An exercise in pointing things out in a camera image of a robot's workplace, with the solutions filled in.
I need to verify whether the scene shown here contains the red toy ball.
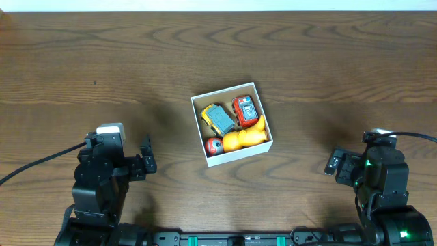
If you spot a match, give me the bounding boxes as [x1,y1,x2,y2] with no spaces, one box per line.
[205,137,224,156]

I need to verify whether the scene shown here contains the yellow grey toy dump truck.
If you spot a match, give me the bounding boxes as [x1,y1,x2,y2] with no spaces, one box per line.
[201,103,234,137]

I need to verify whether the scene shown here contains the orange dinosaur toy figure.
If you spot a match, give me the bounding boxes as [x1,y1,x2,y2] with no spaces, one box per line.
[222,115,268,152]

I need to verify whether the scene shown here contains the white cardboard box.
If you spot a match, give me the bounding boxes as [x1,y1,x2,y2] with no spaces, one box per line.
[191,82,273,167]

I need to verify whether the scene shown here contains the red toy fire truck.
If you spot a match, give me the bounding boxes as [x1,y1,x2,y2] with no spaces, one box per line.
[232,95,259,128]

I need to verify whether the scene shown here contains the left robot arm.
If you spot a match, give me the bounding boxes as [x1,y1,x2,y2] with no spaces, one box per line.
[55,132,157,246]

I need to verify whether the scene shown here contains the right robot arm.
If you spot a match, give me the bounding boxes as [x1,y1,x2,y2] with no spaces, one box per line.
[324,146,434,245]

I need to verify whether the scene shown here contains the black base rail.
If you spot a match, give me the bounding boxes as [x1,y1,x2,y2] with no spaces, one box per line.
[151,227,334,246]

